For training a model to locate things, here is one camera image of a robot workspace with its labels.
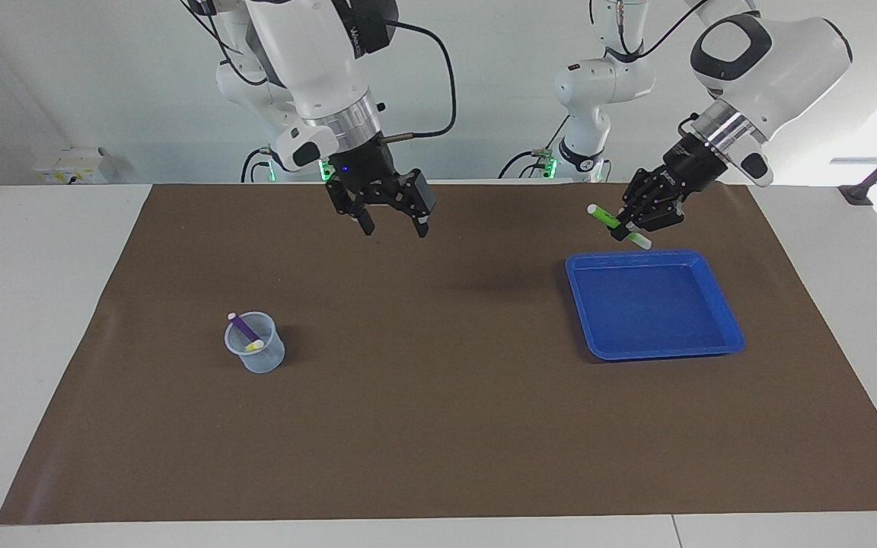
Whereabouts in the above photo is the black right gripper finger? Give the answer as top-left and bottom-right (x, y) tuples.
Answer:
(327, 183), (376, 235)
(397, 169), (437, 238)

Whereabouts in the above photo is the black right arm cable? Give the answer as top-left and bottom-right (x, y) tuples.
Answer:
(378, 17), (458, 144)

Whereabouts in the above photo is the green pen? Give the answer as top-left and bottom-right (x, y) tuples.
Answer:
(588, 203), (652, 250)

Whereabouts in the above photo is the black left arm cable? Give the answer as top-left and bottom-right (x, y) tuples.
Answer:
(589, 0), (713, 60)

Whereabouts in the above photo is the translucent plastic cup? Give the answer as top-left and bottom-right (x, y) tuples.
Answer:
(225, 311), (285, 374)

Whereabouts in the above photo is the brown table mat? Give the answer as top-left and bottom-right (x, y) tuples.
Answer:
(0, 181), (877, 526)

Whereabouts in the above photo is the black right base cable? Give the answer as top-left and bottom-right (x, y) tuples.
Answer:
(241, 147), (273, 183)

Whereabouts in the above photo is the blue plastic tray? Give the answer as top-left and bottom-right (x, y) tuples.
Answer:
(565, 249), (746, 362)

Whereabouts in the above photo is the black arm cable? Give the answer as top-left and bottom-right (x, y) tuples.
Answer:
(589, 0), (713, 60)
(378, 17), (458, 144)

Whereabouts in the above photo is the purple pen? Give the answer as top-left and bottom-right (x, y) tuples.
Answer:
(228, 313), (263, 345)

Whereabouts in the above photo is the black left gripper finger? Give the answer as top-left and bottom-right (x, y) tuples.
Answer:
(636, 194), (687, 233)
(611, 169), (671, 238)

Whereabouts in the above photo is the black base cable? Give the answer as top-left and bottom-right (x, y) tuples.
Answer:
(499, 114), (570, 180)
(241, 147), (273, 183)

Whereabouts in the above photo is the black left base cable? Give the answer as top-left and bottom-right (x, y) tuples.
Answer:
(499, 114), (570, 180)

